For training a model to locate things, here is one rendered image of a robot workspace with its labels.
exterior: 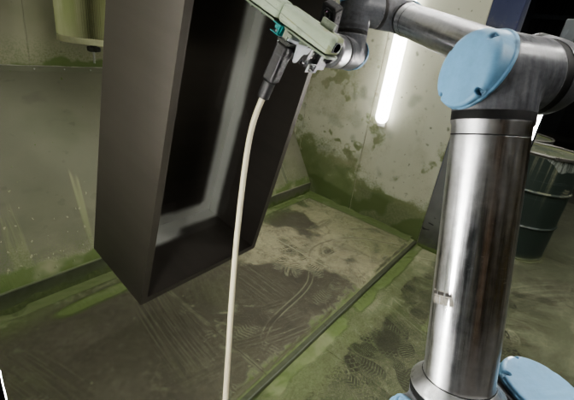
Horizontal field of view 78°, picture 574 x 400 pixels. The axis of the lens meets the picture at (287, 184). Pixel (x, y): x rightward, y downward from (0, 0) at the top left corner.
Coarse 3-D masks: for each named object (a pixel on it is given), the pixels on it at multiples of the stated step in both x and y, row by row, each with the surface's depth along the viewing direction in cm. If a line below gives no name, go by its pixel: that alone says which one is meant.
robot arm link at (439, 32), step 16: (400, 0) 99; (384, 16) 98; (400, 16) 95; (416, 16) 89; (432, 16) 84; (448, 16) 81; (400, 32) 97; (416, 32) 88; (432, 32) 82; (448, 32) 77; (464, 32) 74; (432, 48) 84; (448, 48) 77; (544, 112) 55
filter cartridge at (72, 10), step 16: (64, 0) 169; (80, 0) 169; (96, 0) 172; (64, 16) 172; (80, 16) 172; (96, 16) 174; (64, 32) 175; (80, 32) 175; (96, 32) 178; (96, 48) 190
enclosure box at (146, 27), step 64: (128, 0) 94; (192, 0) 82; (320, 0) 124; (128, 64) 100; (192, 64) 134; (256, 64) 148; (128, 128) 107; (192, 128) 151; (256, 128) 156; (128, 192) 116; (192, 192) 172; (256, 192) 165; (128, 256) 126; (192, 256) 157
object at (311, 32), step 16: (256, 0) 79; (272, 0) 76; (272, 16) 78; (288, 16) 75; (304, 16) 73; (288, 32) 76; (304, 32) 73; (320, 32) 71; (288, 48) 78; (320, 48) 72; (272, 64) 81; (272, 80) 83
